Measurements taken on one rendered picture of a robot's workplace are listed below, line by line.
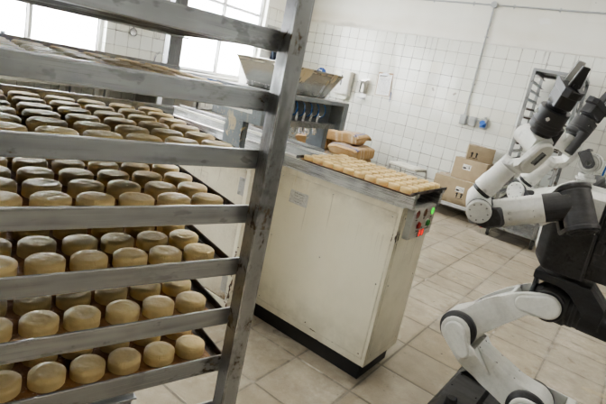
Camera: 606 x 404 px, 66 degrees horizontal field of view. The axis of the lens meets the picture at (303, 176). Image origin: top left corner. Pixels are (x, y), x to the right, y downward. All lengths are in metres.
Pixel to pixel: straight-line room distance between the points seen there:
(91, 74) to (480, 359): 1.73
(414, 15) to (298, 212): 4.86
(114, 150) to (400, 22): 6.33
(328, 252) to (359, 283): 0.20
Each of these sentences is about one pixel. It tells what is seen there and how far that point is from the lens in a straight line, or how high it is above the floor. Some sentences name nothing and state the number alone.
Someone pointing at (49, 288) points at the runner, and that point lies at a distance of 0.69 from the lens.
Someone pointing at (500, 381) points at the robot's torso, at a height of 0.33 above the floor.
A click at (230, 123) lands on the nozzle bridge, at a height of 0.99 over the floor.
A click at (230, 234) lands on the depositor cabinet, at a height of 0.46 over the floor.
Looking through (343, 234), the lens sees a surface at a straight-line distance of 2.14.
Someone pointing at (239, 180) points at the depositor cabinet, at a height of 0.74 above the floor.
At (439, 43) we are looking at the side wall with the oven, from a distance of 6.56.
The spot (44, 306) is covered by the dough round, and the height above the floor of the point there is 0.88.
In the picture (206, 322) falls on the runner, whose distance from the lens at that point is 0.81.
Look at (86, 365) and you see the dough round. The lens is 0.84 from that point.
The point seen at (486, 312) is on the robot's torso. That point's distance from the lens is 1.97.
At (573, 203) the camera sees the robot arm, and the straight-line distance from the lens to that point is 1.61.
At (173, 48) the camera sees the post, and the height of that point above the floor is 1.28.
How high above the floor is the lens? 1.28
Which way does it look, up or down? 12 degrees down
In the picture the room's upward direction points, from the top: 12 degrees clockwise
